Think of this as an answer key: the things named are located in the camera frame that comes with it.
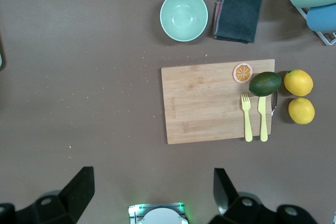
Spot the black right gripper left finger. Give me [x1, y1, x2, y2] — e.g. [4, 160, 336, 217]
[0, 166, 95, 224]

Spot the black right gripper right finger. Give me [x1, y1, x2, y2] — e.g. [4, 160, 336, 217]
[208, 167, 318, 224]

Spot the yellow plastic fork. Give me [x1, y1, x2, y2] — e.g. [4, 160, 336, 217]
[240, 92, 254, 143]

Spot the yellow plastic knife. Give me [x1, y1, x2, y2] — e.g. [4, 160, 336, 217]
[257, 95, 269, 143]

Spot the wooden cutting board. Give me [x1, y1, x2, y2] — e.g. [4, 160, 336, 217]
[161, 59, 276, 145]

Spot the yellow lemon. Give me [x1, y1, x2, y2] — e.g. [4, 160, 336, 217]
[283, 69, 314, 97]
[288, 97, 316, 125]

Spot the green avocado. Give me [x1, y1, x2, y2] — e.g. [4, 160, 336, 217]
[248, 71, 282, 97]

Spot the toy orange slice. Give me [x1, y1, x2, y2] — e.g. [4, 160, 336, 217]
[232, 62, 254, 84]

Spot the dark grey cloth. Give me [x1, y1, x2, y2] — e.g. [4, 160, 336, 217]
[213, 0, 264, 44]

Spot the pink cloth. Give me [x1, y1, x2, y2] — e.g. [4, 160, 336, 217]
[214, 0, 227, 36]

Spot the pale green bowl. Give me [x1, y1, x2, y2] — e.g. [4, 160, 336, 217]
[160, 0, 209, 42]

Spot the blue cup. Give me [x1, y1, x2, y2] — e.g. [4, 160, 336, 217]
[306, 3, 336, 33]

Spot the dark handled small utensil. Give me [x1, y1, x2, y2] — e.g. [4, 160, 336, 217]
[270, 90, 279, 116]

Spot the white wire rack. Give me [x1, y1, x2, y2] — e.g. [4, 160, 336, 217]
[280, 0, 336, 46]

